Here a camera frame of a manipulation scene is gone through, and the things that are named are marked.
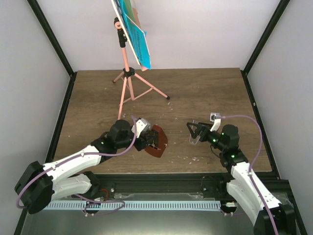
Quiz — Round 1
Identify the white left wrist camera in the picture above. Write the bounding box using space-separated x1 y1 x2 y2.
132 118 151 138

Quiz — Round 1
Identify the pink tripod music stand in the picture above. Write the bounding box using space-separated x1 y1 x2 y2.
112 17 170 119

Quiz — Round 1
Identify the black frame post left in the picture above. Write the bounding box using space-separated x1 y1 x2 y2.
26 0 75 77

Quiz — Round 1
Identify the red-brown wooden metronome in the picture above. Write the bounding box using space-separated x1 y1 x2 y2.
145 125 168 158

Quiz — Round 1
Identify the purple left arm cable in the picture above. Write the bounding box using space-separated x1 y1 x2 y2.
16 115 137 217

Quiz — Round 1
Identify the clear plastic metronome cover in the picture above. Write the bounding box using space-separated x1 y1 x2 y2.
189 120 201 145

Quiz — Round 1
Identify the black frame post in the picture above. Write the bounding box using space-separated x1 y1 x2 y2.
26 0 75 77
244 0 291 74

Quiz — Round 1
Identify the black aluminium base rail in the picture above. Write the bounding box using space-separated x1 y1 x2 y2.
31 172 282 199

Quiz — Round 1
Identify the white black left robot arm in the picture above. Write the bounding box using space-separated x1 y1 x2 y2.
14 118 168 214

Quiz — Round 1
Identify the black frame post right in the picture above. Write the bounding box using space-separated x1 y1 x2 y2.
244 0 291 74

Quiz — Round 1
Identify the blue sheet music booklet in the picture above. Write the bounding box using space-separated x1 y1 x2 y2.
111 0 151 71

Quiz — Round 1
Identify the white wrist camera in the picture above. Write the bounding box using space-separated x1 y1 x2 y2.
132 118 151 138
210 113 222 132

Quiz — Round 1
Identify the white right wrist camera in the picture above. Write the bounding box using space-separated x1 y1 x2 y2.
210 113 222 132

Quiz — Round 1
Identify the light blue slotted cable duct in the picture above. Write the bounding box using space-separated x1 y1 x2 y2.
45 200 221 212

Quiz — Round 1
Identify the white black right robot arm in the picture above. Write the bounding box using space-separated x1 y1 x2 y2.
186 119 296 235

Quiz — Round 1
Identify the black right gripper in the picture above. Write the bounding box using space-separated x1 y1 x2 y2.
187 123 226 152

